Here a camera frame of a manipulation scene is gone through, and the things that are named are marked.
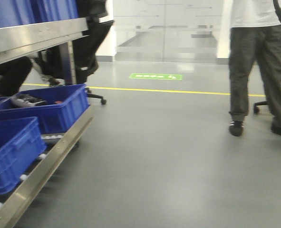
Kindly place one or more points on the person in black trousers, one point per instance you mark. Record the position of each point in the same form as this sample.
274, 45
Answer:
48, 62

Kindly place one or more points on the blue crate far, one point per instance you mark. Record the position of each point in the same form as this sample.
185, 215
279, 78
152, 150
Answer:
64, 105

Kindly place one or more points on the steel lower rack rail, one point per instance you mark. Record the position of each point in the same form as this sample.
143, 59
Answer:
19, 201

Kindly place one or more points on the dark blue bin upper left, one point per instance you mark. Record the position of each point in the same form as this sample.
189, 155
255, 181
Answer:
24, 12

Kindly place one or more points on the stainless steel shelf rail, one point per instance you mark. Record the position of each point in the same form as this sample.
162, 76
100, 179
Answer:
23, 40

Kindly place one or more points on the black office chair base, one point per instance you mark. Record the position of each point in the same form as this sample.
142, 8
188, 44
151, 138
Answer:
89, 93

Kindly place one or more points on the blue crate near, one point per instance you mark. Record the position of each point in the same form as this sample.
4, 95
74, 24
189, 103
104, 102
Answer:
20, 146

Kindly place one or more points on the blue crate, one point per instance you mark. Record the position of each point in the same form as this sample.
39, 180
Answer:
20, 146
64, 105

